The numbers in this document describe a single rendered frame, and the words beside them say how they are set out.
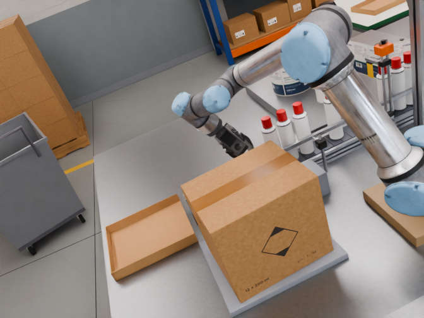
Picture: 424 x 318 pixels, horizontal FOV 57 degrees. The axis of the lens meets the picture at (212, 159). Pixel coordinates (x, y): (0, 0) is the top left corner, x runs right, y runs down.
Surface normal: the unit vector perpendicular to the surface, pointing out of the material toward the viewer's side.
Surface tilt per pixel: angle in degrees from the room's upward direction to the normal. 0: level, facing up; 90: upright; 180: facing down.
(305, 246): 90
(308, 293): 0
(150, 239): 0
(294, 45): 83
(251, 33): 90
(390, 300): 0
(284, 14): 90
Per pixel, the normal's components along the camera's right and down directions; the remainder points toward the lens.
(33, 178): 0.56, 0.36
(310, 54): -0.62, 0.49
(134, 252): -0.30, -0.80
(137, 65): 0.26, 0.46
